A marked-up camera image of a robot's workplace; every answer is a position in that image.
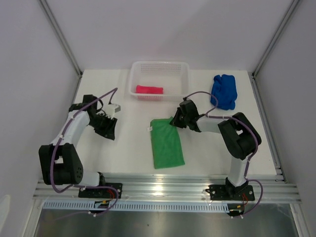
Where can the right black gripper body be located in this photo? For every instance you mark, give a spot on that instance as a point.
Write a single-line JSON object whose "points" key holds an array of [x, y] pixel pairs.
{"points": [[180, 120]]}

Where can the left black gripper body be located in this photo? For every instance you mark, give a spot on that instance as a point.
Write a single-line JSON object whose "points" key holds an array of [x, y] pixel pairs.
{"points": [[102, 124]]}

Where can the green towel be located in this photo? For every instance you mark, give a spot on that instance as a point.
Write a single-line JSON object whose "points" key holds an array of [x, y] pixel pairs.
{"points": [[166, 144]]}

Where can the white plastic basket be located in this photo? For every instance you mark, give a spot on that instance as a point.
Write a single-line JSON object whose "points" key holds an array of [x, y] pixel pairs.
{"points": [[173, 77]]}

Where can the pink towel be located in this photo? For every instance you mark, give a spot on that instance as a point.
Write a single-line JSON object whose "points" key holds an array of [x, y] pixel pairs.
{"points": [[148, 90]]}

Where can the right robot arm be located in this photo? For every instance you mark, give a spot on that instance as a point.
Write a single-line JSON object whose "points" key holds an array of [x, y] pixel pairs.
{"points": [[241, 140]]}

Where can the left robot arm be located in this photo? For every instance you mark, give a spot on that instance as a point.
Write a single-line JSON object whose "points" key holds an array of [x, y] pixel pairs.
{"points": [[59, 160]]}

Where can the blue towel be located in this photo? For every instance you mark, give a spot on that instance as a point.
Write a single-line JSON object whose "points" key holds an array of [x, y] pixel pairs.
{"points": [[224, 91]]}

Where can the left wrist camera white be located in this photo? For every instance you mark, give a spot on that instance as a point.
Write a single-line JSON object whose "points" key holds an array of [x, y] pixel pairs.
{"points": [[110, 110]]}

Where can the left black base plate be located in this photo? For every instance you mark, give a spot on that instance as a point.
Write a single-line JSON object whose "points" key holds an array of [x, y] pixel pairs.
{"points": [[107, 193]]}

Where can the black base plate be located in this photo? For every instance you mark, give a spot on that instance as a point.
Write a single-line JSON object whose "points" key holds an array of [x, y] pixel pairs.
{"points": [[107, 193], [227, 193]]}

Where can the right aluminium frame post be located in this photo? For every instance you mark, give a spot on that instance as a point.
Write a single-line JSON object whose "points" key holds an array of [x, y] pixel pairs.
{"points": [[281, 27]]}

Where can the aluminium frame post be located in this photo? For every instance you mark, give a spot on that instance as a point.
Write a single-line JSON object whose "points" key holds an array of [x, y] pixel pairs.
{"points": [[60, 36], [281, 27]]}

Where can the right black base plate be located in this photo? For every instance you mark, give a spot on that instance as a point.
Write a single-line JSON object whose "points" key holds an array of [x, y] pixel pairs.
{"points": [[227, 193]]}

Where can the left aluminium frame post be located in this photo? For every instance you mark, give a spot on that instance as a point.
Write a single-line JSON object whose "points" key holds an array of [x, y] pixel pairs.
{"points": [[60, 36]]}

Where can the slotted cable duct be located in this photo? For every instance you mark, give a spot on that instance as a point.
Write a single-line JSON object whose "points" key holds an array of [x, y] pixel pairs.
{"points": [[137, 206]]}

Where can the aluminium mounting rail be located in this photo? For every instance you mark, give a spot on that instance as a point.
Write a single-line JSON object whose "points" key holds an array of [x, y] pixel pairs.
{"points": [[189, 188]]}

